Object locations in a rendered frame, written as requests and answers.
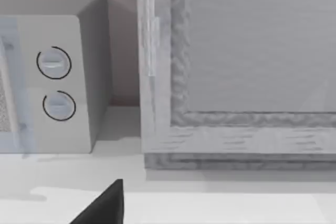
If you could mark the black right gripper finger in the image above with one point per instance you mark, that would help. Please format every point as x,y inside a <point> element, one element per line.
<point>110,205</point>

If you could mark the grey wooden cabinet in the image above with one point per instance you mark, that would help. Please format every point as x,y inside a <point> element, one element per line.
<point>157,166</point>

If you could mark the round grey microwave knob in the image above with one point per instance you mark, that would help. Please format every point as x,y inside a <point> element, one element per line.
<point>53,62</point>
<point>59,106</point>

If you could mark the pale microwave oven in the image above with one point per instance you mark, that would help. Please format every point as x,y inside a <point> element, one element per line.
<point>86,77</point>

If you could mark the translucent microwave oven door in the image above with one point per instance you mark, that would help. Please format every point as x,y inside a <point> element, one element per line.
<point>10,82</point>

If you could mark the grey wooden cabinet door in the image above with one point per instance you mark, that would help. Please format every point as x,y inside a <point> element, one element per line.
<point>249,51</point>

